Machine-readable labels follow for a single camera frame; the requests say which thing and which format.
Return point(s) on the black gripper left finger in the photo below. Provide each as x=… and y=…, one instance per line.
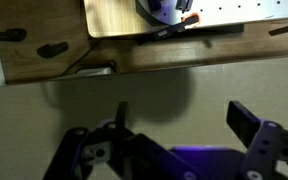
x=140, y=156

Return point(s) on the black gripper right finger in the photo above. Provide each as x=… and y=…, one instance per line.
x=264, y=146

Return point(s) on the white power strip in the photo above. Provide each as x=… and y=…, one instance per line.
x=94, y=71

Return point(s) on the black clamp with orange grip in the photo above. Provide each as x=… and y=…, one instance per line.
x=170, y=29

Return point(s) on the black oblong floor object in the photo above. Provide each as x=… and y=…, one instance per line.
x=10, y=34
x=52, y=49

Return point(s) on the white perforated mounting plate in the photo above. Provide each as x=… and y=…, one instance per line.
x=237, y=10

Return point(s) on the light wooden base board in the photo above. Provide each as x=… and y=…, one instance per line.
x=117, y=16

